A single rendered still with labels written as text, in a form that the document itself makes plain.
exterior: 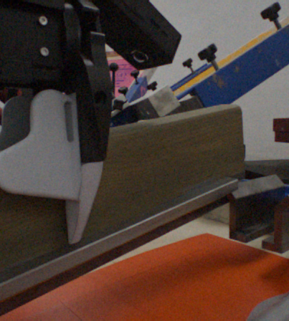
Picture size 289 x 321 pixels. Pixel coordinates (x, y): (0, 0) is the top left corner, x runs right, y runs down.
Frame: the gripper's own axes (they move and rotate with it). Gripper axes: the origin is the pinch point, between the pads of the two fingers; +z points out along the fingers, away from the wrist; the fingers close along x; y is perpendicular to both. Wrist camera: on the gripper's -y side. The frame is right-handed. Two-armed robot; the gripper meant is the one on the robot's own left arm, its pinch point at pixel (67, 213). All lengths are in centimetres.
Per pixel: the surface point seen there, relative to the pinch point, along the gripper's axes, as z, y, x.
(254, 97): -25, -200, -108
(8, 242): 0.7, 4.4, 1.2
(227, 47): -63, -200, -131
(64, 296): 7.4, -0.8, -2.8
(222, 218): 6.7, -25.7, -6.0
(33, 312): 7.5, 1.9, -2.3
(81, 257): 2.2, 0.5, 2.5
